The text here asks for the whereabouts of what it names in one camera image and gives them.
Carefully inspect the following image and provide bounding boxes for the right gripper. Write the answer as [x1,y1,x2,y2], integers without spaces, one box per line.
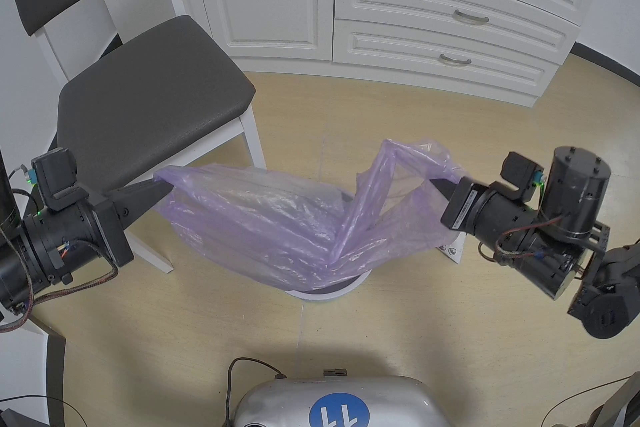
[429,177,540,247]

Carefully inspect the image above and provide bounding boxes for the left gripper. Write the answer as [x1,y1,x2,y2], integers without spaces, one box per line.
[24,179,174,287]

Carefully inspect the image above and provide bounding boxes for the white printed wrapper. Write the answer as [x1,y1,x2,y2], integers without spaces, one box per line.
[434,235,463,266]

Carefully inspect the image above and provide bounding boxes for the purple plastic bag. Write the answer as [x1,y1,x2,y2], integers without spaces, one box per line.
[152,138,468,292]

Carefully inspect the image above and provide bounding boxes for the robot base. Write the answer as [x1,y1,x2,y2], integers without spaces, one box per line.
[235,369,449,427]

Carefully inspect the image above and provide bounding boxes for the white trash bin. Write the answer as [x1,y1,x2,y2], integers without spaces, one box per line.
[287,192,372,302]

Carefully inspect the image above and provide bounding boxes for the white chair grey cushions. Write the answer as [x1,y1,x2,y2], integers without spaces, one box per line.
[12,0,267,274]

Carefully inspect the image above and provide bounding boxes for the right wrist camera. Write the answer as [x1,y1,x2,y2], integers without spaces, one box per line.
[500,151,546,204]

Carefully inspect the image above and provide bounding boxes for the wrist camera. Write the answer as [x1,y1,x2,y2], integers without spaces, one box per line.
[500,151,546,204]
[12,147,90,216]

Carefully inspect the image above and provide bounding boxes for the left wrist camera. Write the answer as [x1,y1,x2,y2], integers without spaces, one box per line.
[12,147,90,216]

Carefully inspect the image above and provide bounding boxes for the black cable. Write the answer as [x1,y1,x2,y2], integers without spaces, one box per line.
[226,357,287,427]

